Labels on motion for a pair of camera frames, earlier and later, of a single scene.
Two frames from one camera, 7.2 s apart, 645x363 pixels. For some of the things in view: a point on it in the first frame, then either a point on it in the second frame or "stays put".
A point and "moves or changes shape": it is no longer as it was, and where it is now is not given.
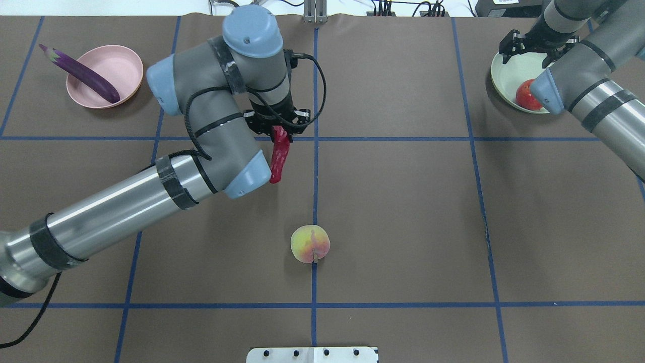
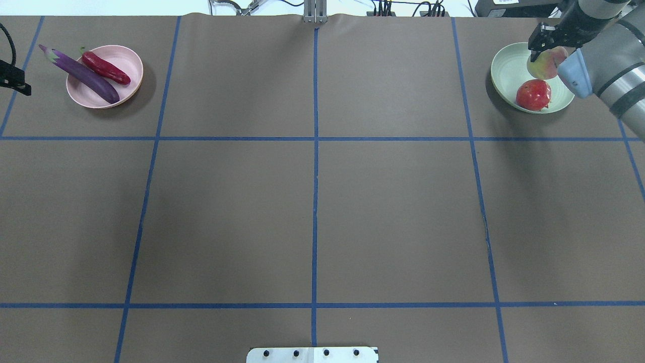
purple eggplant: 81,73 stays put
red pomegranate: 524,99 stays put
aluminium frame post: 315,11 stays put
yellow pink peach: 309,243 moves or changes shape
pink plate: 119,66 stays put
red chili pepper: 280,149 → 101,67
